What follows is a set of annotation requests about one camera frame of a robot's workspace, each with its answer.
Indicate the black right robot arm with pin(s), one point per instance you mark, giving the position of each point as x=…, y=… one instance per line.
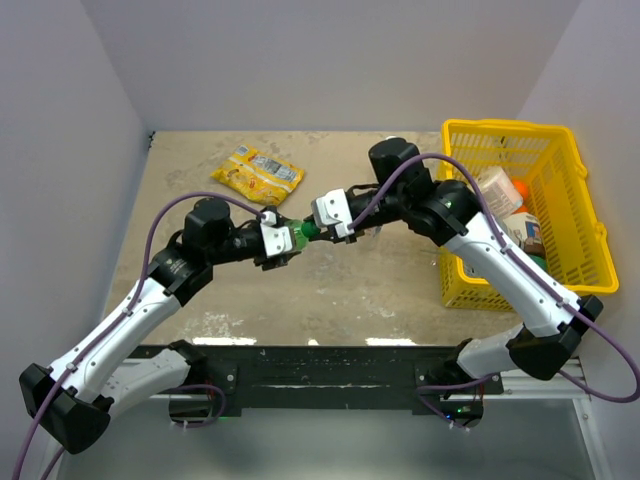
x=452, y=216

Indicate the small labelled clear bottle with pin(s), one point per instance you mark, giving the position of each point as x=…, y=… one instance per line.
x=371, y=233

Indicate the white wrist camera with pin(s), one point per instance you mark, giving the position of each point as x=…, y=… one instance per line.
x=332, y=211
x=275, y=235

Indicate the yellow snack bag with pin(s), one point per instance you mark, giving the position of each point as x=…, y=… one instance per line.
x=257, y=176

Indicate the green plastic bottle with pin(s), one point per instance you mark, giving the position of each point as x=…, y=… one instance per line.
x=299, y=241

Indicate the green bottle cap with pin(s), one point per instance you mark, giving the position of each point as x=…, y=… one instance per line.
x=309, y=229

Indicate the orange ball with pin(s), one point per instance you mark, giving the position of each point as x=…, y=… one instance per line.
x=522, y=190

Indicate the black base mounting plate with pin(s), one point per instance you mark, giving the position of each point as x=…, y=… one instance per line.
x=232, y=379

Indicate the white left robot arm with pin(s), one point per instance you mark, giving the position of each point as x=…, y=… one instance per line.
x=76, y=396

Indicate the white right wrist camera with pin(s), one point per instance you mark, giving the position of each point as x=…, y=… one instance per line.
x=332, y=211

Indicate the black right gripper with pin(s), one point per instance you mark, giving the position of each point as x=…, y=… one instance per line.
x=328, y=233

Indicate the green can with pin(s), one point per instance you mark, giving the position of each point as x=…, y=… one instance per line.
x=539, y=261

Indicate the yellow plastic basket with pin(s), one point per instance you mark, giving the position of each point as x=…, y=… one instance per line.
x=546, y=159

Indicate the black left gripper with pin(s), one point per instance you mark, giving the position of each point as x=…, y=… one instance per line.
x=274, y=260

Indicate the orange white carton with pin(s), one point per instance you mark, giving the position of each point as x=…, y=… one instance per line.
x=525, y=231

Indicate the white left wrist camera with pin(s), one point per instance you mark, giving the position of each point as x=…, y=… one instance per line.
x=275, y=235

